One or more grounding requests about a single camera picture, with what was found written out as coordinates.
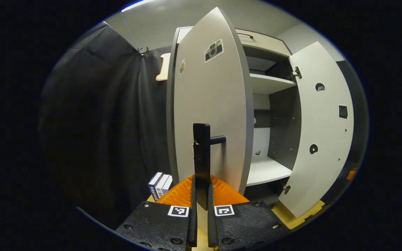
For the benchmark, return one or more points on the white spine book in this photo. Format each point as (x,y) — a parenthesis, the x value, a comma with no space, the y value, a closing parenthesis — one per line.
(159,192)

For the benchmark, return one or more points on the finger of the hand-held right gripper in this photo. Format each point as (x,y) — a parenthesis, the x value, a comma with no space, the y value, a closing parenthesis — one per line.
(351,175)

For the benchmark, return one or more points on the cabinet door with headphone sticker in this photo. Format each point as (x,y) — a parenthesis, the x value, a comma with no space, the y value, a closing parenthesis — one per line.
(319,122)

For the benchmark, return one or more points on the black cloth clip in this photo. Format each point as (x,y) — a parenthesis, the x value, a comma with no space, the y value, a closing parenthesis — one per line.
(140,52)

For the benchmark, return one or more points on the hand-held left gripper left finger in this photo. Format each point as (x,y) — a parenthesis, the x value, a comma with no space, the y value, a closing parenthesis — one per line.
(192,223)

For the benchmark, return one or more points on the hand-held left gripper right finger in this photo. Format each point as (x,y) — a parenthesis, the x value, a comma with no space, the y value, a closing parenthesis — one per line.
(212,226)

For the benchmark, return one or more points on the beige double-door shoe cabinet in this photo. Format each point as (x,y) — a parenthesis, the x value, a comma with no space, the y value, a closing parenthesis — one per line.
(267,170)

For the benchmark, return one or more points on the cabinet door with camera sticker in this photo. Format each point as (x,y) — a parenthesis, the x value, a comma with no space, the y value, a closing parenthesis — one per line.
(215,97)

